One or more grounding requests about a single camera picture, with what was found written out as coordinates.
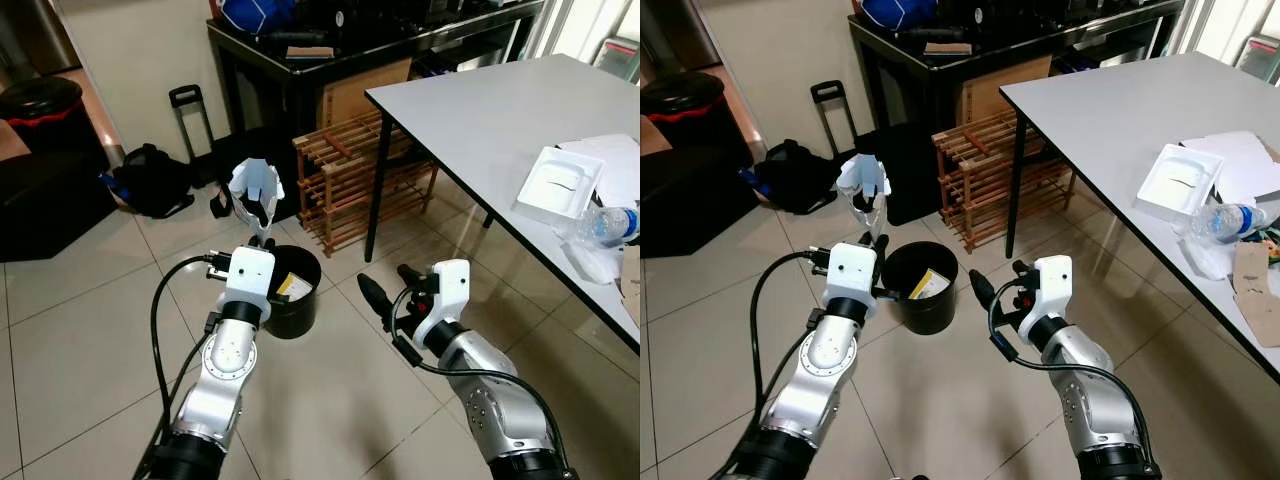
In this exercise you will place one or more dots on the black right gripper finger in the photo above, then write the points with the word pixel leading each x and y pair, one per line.
pixel 983 290
pixel 375 297
pixel 1022 270
pixel 410 275

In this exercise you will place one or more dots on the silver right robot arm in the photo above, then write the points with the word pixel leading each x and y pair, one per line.
pixel 1090 380
pixel 490 390

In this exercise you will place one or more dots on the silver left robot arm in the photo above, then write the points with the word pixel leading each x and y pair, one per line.
pixel 225 370
pixel 825 370

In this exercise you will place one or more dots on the black round rubbish bin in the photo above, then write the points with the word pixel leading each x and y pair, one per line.
pixel 925 315
pixel 295 320

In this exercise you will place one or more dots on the black lidded bin red band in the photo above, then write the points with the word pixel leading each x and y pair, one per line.
pixel 40 105
pixel 680 100

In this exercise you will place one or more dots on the yellow white carton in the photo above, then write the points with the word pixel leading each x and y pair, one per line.
pixel 293 288
pixel 930 283

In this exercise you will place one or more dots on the black trolley suitcase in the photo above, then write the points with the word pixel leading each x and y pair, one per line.
pixel 910 180
pixel 215 150

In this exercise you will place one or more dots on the black backpack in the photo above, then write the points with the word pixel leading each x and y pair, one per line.
pixel 795 180
pixel 155 185

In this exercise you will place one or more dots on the wooden slatted rack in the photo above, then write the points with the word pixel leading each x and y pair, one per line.
pixel 980 140
pixel 340 140

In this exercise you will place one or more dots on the blue bottle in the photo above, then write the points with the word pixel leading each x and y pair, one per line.
pixel 108 180
pixel 748 175

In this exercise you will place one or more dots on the black glass desk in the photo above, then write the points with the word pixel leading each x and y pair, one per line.
pixel 900 65
pixel 260 70

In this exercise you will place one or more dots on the white foam tray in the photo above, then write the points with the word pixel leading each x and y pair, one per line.
pixel 560 185
pixel 1180 180

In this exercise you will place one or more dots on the black low bench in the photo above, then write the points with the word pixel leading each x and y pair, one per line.
pixel 690 200
pixel 50 210

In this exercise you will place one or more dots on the large brown cardboard box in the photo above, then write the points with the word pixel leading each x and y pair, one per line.
pixel 1005 90
pixel 365 90

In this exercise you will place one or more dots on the clear plastic wrapper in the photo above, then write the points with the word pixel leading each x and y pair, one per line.
pixel 595 262
pixel 1212 262

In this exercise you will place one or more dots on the white table black legs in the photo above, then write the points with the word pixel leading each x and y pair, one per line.
pixel 480 110
pixel 1110 100

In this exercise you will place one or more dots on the flat brown cardboard pad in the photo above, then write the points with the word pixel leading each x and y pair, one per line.
pixel 310 52
pixel 948 48

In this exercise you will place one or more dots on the clear plastic water bottle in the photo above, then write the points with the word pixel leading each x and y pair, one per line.
pixel 610 225
pixel 1230 220

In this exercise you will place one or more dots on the black power strip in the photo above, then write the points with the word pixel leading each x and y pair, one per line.
pixel 295 37
pixel 935 33

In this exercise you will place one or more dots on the brown cardboard piece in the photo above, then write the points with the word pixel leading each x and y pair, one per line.
pixel 632 285
pixel 1255 280

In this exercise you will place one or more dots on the blue fabric bag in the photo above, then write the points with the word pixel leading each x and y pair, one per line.
pixel 255 12
pixel 895 10

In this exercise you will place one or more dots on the white paper sheet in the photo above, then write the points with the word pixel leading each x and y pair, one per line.
pixel 620 160
pixel 1245 160

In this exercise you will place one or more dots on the black fan unit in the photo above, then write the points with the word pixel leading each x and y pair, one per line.
pixel 990 10
pixel 350 12

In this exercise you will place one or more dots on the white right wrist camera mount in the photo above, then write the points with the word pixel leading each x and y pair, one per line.
pixel 448 290
pixel 1052 285

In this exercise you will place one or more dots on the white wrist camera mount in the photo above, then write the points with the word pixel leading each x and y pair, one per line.
pixel 850 270
pixel 250 275
pixel 448 290
pixel 1052 285

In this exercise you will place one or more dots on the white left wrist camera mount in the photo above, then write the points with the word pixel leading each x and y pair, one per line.
pixel 250 275
pixel 850 270

